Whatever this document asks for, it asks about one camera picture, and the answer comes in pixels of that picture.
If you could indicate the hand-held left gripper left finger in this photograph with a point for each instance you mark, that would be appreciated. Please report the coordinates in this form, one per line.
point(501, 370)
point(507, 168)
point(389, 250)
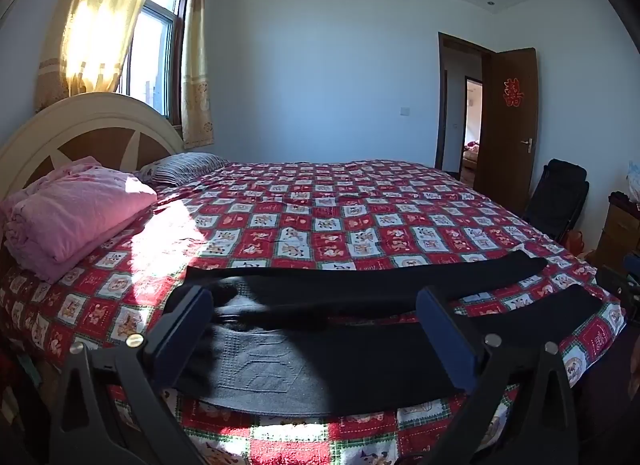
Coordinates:
point(187, 325)

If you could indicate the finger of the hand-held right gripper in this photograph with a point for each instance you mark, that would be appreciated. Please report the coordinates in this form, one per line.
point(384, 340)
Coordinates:
point(612, 279)

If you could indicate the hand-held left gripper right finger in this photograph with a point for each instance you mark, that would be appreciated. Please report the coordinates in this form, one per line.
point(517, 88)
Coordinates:
point(450, 340)

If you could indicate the black pants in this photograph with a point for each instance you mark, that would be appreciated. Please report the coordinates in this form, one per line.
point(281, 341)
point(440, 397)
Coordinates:
point(325, 360)

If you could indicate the wooden cabinet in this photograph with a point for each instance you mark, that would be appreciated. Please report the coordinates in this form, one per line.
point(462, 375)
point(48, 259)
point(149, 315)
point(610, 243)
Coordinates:
point(617, 235)

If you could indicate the red bag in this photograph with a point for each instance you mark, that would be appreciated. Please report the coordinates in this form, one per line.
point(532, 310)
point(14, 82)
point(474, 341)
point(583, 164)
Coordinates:
point(576, 243)

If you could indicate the white plastic bag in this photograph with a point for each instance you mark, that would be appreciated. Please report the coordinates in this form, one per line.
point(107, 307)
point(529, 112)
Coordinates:
point(633, 182)

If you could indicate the black folding chair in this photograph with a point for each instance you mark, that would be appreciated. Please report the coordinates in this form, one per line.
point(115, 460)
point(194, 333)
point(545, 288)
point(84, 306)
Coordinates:
point(557, 195)

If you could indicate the red checked printed bedspread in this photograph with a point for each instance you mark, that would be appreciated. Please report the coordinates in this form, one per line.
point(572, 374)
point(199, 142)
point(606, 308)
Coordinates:
point(300, 225)

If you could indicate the striped pillow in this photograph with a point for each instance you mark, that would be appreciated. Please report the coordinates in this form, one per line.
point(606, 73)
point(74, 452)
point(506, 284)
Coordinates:
point(185, 166)

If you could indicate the folded pink blanket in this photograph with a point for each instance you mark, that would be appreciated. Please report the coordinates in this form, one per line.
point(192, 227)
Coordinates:
point(70, 215)

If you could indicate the brown wooden door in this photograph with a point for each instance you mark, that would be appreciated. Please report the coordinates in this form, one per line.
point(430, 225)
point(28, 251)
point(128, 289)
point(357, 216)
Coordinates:
point(505, 155)

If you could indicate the red paper door decoration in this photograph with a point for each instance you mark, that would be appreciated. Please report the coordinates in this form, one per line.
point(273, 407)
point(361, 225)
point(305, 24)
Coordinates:
point(512, 91)

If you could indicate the cream and wood headboard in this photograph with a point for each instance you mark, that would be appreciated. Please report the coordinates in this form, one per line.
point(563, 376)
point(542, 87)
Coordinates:
point(95, 115)

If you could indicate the narrow yellow patterned curtain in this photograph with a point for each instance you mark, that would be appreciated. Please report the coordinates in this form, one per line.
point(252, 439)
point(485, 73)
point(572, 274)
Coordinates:
point(196, 70)

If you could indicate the wide yellow curtain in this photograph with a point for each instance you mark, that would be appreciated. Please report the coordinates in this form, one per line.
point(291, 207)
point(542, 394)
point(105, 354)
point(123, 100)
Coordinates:
point(95, 25)

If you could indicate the brown door frame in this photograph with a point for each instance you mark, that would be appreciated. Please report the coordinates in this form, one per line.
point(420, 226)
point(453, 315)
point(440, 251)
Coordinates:
point(441, 95)

